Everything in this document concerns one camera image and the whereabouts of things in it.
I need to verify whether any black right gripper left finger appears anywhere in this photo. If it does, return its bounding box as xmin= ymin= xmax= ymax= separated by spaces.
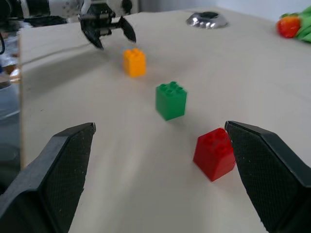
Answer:
xmin=0 ymin=122 xmax=97 ymax=233

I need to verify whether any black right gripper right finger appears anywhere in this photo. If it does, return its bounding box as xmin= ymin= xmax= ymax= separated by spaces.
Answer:
xmin=224 ymin=120 xmax=311 ymax=233

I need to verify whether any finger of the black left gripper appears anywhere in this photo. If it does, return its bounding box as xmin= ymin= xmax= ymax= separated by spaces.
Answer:
xmin=81 ymin=21 xmax=104 ymax=51
xmin=111 ymin=16 xmax=137 ymax=44

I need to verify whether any red toy brick cube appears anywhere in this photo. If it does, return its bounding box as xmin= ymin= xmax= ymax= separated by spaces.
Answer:
xmin=192 ymin=127 xmax=237 ymax=183

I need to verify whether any orange toy brick cube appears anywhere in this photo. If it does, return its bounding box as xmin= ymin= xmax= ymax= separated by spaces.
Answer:
xmin=121 ymin=47 xmax=147 ymax=78

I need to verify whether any silver metal bowl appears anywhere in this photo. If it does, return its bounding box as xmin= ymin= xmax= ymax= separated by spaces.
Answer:
xmin=186 ymin=11 xmax=229 ymax=30

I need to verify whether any green toy brick cube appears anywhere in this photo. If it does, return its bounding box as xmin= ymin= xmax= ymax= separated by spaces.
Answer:
xmin=155 ymin=81 xmax=189 ymax=121

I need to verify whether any red toy strawberry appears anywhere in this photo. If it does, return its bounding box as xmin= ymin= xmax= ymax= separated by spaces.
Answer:
xmin=276 ymin=15 xmax=302 ymax=39

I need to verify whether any green cloth toy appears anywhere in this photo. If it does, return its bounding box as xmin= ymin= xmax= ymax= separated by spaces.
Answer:
xmin=279 ymin=5 xmax=311 ymax=44

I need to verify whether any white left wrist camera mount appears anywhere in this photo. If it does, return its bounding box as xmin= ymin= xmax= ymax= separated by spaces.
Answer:
xmin=50 ymin=0 xmax=134 ymax=19

